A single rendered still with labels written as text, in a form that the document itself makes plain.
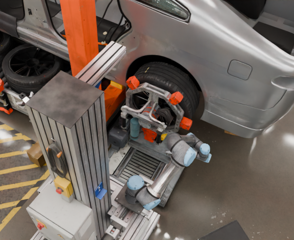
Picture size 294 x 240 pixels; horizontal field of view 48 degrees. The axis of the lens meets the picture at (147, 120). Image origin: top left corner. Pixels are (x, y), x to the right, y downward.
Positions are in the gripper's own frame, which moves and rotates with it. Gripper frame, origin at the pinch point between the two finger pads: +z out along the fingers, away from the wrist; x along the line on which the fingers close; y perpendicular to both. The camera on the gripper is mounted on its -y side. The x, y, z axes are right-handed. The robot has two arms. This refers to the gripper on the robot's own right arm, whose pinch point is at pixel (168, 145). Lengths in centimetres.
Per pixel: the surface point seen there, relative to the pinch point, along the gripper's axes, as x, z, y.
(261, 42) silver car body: -59, -43, 77
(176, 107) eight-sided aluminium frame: -30.3, 5.7, 11.6
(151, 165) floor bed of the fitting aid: -16, 24, -81
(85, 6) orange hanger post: -10, 65, 107
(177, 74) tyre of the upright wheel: -52, 15, 28
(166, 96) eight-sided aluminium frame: -27.6, 14.2, 24.3
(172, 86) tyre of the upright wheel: -36.9, 13.0, 27.5
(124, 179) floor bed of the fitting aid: 11, 41, -79
